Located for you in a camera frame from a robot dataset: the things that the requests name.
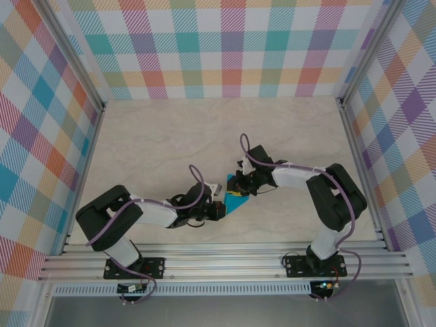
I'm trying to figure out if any aluminium slotted mounting rail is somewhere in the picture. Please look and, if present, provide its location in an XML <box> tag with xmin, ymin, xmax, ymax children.
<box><xmin>37</xmin><ymin>242</ymin><xmax>415</xmax><ymax>282</ymax></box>

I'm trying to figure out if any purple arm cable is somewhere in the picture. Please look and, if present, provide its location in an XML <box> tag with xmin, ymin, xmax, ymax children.
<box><xmin>238</xmin><ymin>132</ymin><xmax>362</xmax><ymax>303</ymax></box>
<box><xmin>84</xmin><ymin>164</ymin><xmax>206</xmax><ymax>306</ymax></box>

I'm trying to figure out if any perforated white cable tray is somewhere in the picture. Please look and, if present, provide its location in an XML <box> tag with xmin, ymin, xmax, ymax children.
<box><xmin>52</xmin><ymin>285</ymin><xmax>313</xmax><ymax>296</ymax></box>

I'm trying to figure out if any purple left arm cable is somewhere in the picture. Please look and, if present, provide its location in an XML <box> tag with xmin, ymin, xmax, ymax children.
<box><xmin>84</xmin><ymin>164</ymin><xmax>206</xmax><ymax>306</ymax></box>

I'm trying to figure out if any blue paper sheet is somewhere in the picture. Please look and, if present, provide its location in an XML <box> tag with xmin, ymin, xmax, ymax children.
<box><xmin>223</xmin><ymin>173</ymin><xmax>253</xmax><ymax>217</ymax></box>

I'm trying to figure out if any aluminium table side rail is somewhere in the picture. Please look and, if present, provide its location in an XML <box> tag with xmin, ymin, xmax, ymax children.
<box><xmin>61</xmin><ymin>105</ymin><xmax>107</xmax><ymax>255</ymax></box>
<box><xmin>337</xmin><ymin>97</ymin><xmax>392</xmax><ymax>253</ymax></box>

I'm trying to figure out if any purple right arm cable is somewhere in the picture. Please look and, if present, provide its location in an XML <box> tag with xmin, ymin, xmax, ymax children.
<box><xmin>238</xmin><ymin>132</ymin><xmax>362</xmax><ymax>303</ymax></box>

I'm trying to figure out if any aluminium frame post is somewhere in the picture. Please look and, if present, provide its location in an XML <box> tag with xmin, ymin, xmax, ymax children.
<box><xmin>33</xmin><ymin>0</ymin><xmax>107</xmax><ymax>112</ymax></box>
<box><xmin>335</xmin><ymin>0</ymin><xmax>409</xmax><ymax>106</ymax></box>

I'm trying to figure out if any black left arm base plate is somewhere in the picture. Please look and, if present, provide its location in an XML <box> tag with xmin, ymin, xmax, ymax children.
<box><xmin>104</xmin><ymin>257</ymin><xmax>167</xmax><ymax>280</ymax></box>

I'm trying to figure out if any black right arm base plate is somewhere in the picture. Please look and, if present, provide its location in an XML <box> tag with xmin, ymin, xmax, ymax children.
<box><xmin>285</xmin><ymin>255</ymin><xmax>347</xmax><ymax>279</ymax></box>

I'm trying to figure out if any grey metal panel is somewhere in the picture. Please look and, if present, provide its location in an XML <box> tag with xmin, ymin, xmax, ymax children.
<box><xmin>44</xmin><ymin>295</ymin><xmax>409</xmax><ymax>327</ymax></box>

